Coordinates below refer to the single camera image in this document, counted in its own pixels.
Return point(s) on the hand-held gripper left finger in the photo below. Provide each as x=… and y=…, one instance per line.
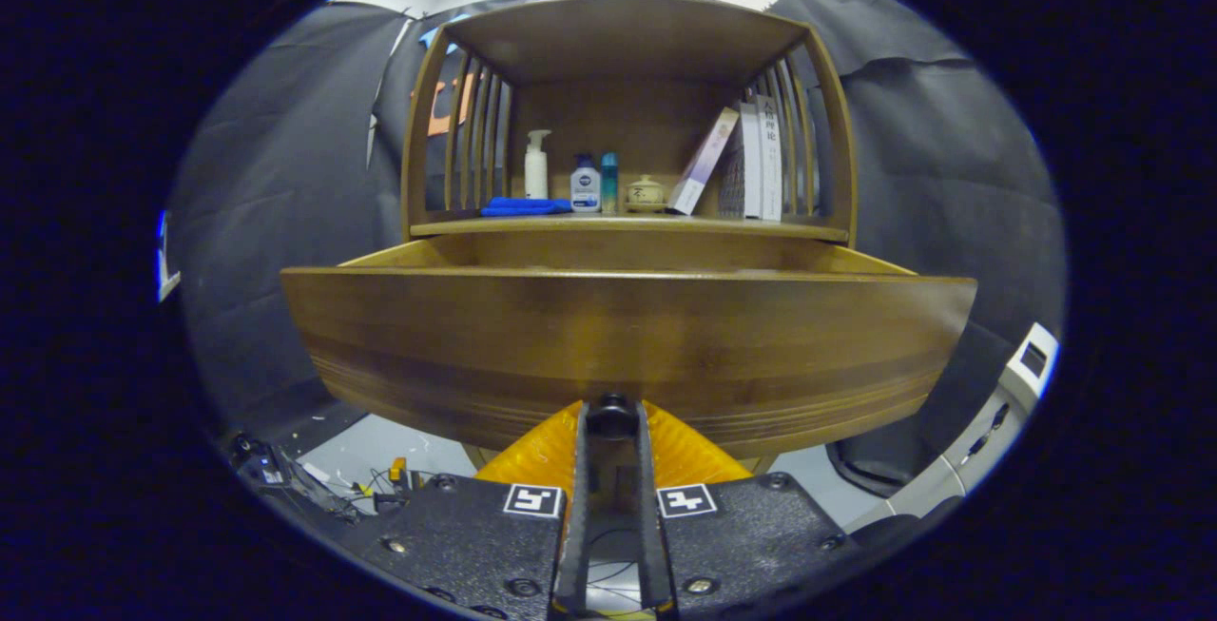
x=577, y=545

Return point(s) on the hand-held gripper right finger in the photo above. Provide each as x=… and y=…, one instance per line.
x=652, y=554

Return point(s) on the brown wooden drawer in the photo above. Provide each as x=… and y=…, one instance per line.
x=618, y=345

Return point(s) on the wooden countertop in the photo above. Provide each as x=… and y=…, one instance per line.
x=627, y=224

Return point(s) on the brown wooden cabinet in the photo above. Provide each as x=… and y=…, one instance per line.
x=618, y=41

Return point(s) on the blue folded cloth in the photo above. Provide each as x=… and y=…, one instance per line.
x=523, y=207

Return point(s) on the white bottle with blue cap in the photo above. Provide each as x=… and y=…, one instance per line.
x=585, y=191

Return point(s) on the beige lidded tea cup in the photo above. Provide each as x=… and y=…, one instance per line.
x=646, y=195

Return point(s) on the teal glass bottle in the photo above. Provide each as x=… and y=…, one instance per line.
x=608, y=185

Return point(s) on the white pump bottle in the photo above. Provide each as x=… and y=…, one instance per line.
x=536, y=174

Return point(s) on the purple and white book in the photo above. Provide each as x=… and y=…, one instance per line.
x=699, y=169

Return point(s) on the dark patterned cover book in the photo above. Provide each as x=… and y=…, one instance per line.
x=751, y=164

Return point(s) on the white machine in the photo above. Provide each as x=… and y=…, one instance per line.
x=1032, y=359

